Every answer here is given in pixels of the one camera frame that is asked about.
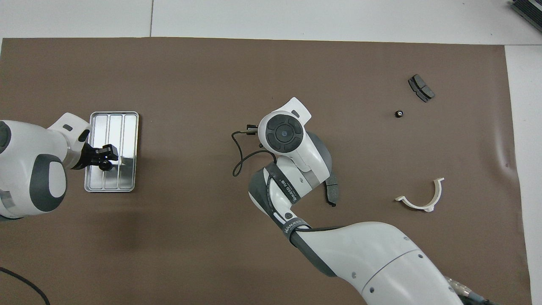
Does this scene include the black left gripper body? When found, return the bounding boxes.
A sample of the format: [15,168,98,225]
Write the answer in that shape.
[70,142,96,170]

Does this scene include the silver metal tray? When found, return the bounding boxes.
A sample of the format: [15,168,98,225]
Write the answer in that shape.
[83,111,140,193]

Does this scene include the brown table mat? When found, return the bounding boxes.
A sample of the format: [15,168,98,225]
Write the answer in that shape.
[0,37,533,305]

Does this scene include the slim dark grey brake pad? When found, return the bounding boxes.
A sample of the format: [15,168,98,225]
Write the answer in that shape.
[324,172,340,208]

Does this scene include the wide dark grey brake pad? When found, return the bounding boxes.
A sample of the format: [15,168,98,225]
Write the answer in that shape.
[407,74,436,103]

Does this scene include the grey ribbed device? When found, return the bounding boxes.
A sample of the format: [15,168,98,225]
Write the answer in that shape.
[510,0,542,32]

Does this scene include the black loose floor cable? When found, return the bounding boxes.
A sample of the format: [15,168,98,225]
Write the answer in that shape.
[0,267,50,305]

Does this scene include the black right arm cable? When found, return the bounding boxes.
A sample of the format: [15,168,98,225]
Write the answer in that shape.
[231,124,356,233]

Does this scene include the white semicircular plastic bracket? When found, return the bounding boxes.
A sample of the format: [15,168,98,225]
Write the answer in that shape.
[395,177,445,212]

